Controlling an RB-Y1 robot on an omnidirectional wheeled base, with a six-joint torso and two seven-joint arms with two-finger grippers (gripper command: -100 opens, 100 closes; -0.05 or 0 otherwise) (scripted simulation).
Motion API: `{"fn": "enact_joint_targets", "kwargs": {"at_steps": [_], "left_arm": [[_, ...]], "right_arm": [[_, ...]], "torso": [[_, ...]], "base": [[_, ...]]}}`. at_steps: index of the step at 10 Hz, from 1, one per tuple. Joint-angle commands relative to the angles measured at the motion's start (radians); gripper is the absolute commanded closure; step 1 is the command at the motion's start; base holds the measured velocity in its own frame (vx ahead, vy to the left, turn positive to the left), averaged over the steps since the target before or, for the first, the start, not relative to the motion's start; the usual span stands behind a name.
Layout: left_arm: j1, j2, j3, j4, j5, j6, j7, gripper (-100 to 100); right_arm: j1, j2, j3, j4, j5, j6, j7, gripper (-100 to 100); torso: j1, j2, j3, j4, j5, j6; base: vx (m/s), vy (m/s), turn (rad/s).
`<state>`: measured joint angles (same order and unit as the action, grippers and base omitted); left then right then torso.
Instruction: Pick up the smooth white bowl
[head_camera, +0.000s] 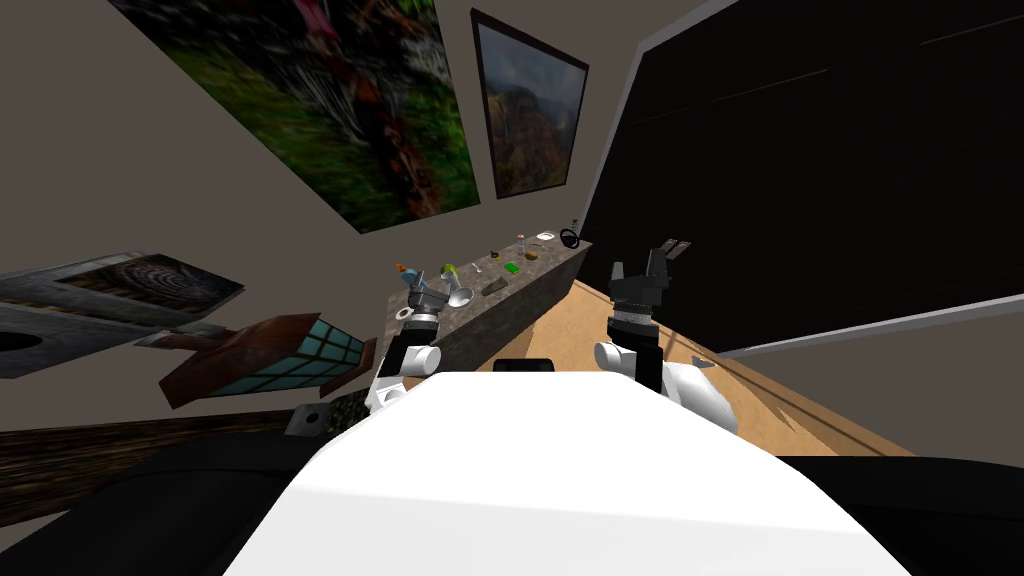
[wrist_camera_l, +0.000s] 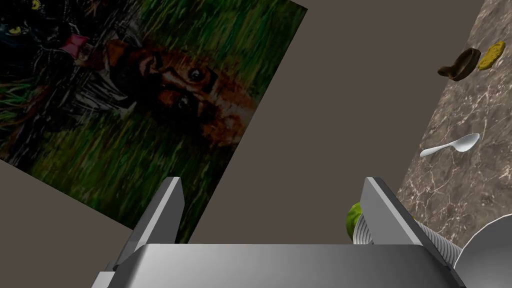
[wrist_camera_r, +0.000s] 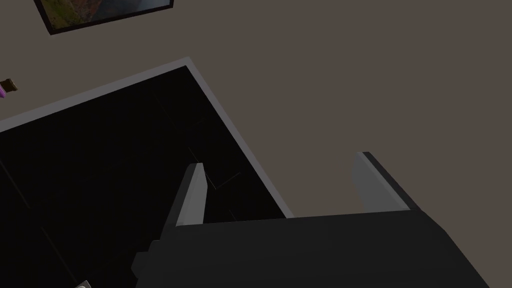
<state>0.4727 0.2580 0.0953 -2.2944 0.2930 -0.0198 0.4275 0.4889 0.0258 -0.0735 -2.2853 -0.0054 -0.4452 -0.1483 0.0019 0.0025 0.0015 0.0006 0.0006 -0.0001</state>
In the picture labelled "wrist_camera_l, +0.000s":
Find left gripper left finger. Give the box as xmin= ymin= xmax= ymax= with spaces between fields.
xmin=113 ymin=176 xmax=185 ymax=271

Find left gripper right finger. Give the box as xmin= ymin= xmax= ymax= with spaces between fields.
xmin=359 ymin=176 xmax=450 ymax=268

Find green apple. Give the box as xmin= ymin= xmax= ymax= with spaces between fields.
xmin=345 ymin=202 xmax=363 ymax=242

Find white ribbed bowl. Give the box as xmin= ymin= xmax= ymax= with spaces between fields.
xmin=351 ymin=213 xmax=464 ymax=268

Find white spoon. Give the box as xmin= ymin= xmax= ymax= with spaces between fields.
xmin=419 ymin=133 xmax=481 ymax=158

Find white plate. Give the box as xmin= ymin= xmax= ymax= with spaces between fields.
xmin=453 ymin=213 xmax=512 ymax=288

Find yellow bread slice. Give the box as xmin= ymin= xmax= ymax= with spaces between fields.
xmin=477 ymin=41 xmax=507 ymax=71

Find tiger painting on wall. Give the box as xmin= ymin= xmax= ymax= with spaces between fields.
xmin=0 ymin=0 xmax=309 ymax=245

